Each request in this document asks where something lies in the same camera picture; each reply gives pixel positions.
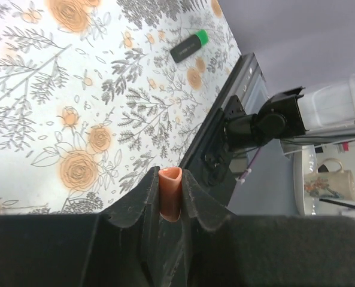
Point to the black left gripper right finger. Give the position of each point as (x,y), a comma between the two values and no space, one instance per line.
(225,249)

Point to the white plate off table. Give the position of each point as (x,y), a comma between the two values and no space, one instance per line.
(304,163)

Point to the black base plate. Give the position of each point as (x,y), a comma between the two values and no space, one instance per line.
(208,157)

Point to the floral white mug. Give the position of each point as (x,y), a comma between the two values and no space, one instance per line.
(338,184)

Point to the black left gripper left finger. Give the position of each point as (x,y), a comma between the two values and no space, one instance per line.
(110,248)

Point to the pink pen cap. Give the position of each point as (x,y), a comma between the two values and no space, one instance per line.
(170,193)

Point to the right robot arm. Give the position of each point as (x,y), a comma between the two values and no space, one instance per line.
(291,114)

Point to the aluminium frame rail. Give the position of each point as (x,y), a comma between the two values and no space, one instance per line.
(245,81)

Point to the green capped black highlighter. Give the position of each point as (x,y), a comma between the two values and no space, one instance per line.
(189,46)

